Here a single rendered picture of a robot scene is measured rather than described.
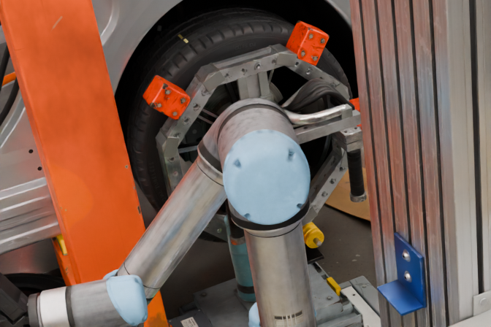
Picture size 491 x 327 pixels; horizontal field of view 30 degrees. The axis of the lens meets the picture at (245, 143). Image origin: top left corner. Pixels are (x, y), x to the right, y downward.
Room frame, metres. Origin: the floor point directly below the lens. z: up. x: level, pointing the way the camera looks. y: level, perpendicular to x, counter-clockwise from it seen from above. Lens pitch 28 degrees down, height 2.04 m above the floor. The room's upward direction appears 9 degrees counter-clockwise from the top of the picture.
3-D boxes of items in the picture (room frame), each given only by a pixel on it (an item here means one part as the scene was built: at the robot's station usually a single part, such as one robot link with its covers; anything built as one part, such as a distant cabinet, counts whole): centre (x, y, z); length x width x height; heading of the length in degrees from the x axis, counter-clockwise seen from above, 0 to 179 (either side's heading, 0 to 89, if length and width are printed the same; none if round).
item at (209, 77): (2.20, -0.03, 0.85); 0.54 x 0.07 x 0.54; 108
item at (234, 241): (1.93, 0.06, 0.83); 0.04 x 0.04 x 0.16
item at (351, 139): (2.06, -0.26, 0.93); 0.09 x 0.05 x 0.05; 18
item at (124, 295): (1.12, 0.24, 1.21); 0.11 x 0.08 x 0.09; 93
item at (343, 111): (2.12, -0.17, 1.03); 0.19 x 0.18 x 0.11; 18
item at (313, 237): (2.34, -0.12, 0.51); 0.29 x 0.06 x 0.06; 18
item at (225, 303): (2.37, 0.02, 0.32); 0.40 x 0.30 x 0.28; 108
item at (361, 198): (2.03, -0.27, 0.83); 0.04 x 0.04 x 0.16
